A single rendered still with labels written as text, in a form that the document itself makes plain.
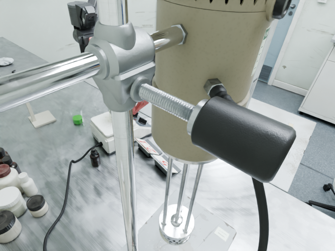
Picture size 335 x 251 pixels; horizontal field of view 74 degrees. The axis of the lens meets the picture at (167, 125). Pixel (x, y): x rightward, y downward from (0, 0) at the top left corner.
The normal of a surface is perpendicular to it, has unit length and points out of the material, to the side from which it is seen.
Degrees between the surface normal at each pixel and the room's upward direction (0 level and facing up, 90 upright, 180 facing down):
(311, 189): 0
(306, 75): 90
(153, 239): 0
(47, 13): 90
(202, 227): 0
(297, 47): 90
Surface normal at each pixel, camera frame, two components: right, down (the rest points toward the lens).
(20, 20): 0.78, 0.43
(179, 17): -0.65, 0.44
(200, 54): -0.27, 0.59
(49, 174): 0.06, -0.78
